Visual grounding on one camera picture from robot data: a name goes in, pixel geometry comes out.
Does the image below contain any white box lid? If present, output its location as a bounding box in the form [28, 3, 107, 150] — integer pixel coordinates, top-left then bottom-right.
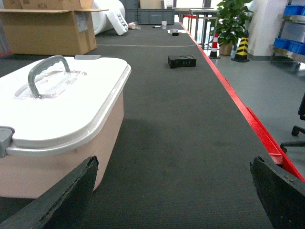
[0, 55, 131, 157]

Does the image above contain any black rectangular device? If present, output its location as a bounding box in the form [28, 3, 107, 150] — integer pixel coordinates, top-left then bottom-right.
[168, 55, 196, 69]

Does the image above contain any grey plastic crate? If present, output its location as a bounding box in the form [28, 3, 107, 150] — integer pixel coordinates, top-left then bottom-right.
[125, 9, 175, 25]

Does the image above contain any white foam roll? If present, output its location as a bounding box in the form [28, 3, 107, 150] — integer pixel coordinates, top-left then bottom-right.
[91, 0, 129, 36]

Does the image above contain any yellow black striped cone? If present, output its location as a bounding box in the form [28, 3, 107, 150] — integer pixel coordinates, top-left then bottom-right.
[231, 30, 250, 62]

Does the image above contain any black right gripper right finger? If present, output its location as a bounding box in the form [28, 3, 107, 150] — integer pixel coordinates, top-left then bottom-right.
[250, 156, 305, 229]

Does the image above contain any steel shelf with blue bins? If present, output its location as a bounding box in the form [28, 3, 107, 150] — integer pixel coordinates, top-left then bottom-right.
[269, 0, 305, 66]

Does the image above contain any brown cardboard box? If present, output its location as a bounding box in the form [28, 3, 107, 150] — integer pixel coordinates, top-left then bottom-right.
[0, 0, 104, 56]

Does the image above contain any red white traffic cone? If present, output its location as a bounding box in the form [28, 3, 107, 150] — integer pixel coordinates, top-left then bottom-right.
[209, 33, 220, 59]

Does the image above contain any pink plastic storage box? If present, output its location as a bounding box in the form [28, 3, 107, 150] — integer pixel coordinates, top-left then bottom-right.
[0, 94, 124, 198]

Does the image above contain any white paper cup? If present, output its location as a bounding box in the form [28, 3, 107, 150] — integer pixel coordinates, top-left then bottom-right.
[161, 21, 167, 29]

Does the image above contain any green potted plant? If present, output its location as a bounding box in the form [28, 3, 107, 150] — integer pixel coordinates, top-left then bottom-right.
[215, 0, 253, 56]

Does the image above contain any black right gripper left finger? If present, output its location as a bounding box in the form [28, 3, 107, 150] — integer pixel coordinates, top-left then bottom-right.
[0, 156, 99, 229]

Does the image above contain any black office chair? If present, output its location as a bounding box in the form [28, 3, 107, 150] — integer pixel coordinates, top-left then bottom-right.
[280, 95, 305, 154]

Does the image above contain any red metal table frame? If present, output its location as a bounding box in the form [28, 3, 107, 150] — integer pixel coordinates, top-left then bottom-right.
[185, 31, 305, 181]

